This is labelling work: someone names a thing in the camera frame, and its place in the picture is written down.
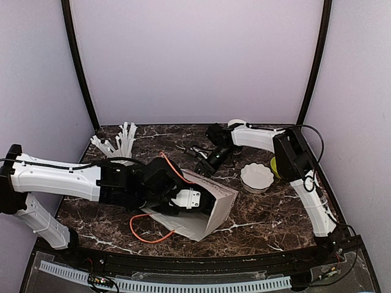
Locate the right black frame post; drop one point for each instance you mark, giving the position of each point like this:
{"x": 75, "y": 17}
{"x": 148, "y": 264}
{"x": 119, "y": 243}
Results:
{"x": 318, "y": 55}

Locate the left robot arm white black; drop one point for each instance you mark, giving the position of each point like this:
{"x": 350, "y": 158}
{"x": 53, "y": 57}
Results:
{"x": 118, "y": 181}

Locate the white scalloped dish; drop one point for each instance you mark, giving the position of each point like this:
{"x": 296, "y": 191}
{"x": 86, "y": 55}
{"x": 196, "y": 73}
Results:
{"x": 256, "y": 178}

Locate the left black frame post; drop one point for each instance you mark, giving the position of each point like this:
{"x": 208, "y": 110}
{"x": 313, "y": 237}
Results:
{"x": 77, "y": 63}

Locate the bundle of wrapped white straws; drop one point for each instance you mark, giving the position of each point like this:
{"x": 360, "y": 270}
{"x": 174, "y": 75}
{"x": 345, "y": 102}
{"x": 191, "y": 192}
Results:
{"x": 124, "y": 141}

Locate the black frame post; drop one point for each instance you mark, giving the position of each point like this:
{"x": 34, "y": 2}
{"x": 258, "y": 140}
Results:
{"x": 318, "y": 55}
{"x": 77, "y": 63}

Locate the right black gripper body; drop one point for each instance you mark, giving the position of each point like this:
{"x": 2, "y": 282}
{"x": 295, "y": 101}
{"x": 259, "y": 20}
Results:
{"x": 214, "y": 166}

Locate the green bowl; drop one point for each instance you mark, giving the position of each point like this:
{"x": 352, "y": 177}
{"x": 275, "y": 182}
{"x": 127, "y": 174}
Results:
{"x": 274, "y": 167}

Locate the white paper gift bag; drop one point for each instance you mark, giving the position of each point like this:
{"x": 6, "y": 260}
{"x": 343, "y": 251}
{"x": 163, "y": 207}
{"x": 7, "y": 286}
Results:
{"x": 195, "y": 224}

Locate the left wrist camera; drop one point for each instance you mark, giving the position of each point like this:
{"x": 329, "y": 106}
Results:
{"x": 186, "y": 198}

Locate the stack of paper coffee cups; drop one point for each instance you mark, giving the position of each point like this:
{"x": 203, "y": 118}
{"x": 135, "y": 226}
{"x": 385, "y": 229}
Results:
{"x": 236, "y": 121}

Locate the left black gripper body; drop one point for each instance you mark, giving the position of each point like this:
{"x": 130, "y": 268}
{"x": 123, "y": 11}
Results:
{"x": 145, "y": 202}

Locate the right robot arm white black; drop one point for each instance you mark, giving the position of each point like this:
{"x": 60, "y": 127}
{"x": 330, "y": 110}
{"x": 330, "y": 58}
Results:
{"x": 293, "y": 161}

